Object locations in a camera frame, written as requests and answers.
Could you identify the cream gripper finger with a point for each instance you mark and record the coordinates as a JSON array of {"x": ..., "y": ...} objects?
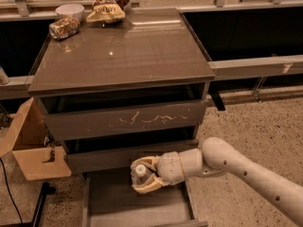
[
  {"x": 152, "y": 184},
  {"x": 145, "y": 165}
]

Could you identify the grey drawer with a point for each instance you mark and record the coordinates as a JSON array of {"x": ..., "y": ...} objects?
[
  {"x": 106, "y": 122},
  {"x": 110, "y": 201},
  {"x": 122, "y": 157}
]

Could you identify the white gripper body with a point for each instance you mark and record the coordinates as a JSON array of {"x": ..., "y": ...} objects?
[{"x": 169, "y": 168}]

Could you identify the grey drawer cabinet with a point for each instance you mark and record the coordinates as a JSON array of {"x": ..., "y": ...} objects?
[{"x": 151, "y": 57}]

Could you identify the grey middle drawer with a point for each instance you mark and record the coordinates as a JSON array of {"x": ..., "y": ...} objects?
[{"x": 122, "y": 157}]

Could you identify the open cardboard box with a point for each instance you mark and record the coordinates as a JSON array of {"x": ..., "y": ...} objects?
[{"x": 25, "y": 139}]

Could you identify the crumpled chip bag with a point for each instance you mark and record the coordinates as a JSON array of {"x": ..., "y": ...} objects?
[{"x": 107, "y": 11}]

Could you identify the white bowl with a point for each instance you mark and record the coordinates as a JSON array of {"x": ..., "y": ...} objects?
[{"x": 70, "y": 10}]

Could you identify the grey bottom drawer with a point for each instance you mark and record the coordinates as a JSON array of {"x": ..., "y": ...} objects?
[{"x": 110, "y": 201}]

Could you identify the grey top drawer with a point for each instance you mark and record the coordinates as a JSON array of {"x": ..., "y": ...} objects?
[{"x": 106, "y": 122}]

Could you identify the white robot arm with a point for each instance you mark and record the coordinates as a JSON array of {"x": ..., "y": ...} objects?
[{"x": 212, "y": 158}]

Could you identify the black stand leg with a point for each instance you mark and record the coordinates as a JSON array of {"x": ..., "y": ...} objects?
[{"x": 46, "y": 190}]

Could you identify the grey metal railing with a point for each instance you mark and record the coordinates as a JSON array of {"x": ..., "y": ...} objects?
[{"x": 224, "y": 70}]

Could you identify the clear plastic water bottle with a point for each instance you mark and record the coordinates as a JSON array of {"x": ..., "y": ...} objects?
[{"x": 141, "y": 175}]

